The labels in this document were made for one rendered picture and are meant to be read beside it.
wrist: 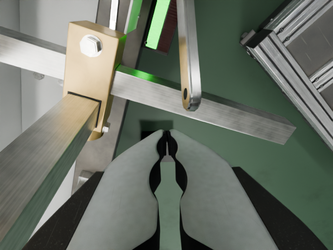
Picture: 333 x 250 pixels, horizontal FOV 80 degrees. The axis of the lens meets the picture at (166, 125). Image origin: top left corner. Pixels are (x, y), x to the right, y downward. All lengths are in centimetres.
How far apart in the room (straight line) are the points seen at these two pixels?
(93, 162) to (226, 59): 86
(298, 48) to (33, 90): 94
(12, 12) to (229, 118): 42
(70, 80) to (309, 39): 93
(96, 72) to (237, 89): 102
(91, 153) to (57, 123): 29
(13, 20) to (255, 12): 95
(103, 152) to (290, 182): 151
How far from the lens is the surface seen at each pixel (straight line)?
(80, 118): 21
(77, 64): 24
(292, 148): 156
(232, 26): 111
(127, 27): 26
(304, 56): 104
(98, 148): 46
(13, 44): 28
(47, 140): 18
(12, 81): 53
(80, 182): 50
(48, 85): 53
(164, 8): 36
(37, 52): 26
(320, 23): 104
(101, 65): 23
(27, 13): 51
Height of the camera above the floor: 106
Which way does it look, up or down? 61 degrees down
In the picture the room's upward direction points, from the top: 178 degrees clockwise
